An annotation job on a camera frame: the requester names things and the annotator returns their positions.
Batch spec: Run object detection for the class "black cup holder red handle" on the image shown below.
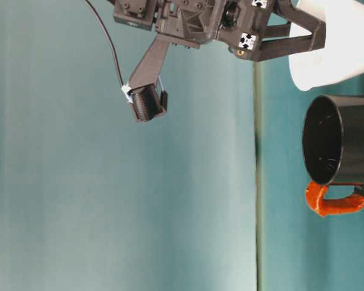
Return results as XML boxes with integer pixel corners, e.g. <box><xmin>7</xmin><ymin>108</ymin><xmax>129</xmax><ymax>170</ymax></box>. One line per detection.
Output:
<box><xmin>302</xmin><ymin>94</ymin><xmax>364</xmax><ymax>218</ymax></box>

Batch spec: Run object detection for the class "thin black camera cable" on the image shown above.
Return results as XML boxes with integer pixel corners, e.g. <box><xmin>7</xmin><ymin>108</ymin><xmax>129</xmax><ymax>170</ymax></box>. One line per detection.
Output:
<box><xmin>84</xmin><ymin>0</ymin><xmax>125</xmax><ymax>89</ymax></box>

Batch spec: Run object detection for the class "blue-green backdrop cloth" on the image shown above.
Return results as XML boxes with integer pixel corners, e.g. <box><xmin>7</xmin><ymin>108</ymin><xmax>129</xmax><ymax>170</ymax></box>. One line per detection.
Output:
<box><xmin>0</xmin><ymin>0</ymin><xmax>257</xmax><ymax>291</ymax></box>

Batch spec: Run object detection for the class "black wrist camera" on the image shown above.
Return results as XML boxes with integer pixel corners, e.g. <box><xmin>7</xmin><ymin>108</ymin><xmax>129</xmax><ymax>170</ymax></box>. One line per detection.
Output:
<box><xmin>129</xmin><ymin>82</ymin><xmax>170</xmax><ymax>124</ymax></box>

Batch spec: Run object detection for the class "white paper cup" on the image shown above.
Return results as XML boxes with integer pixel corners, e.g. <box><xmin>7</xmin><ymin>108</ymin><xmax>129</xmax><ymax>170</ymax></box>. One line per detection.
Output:
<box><xmin>288</xmin><ymin>0</ymin><xmax>364</xmax><ymax>92</ymax></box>

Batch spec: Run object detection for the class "blue-green table cloth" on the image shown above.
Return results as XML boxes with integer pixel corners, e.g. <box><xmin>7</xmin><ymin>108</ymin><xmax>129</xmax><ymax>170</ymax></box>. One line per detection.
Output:
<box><xmin>254</xmin><ymin>0</ymin><xmax>364</xmax><ymax>291</ymax></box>

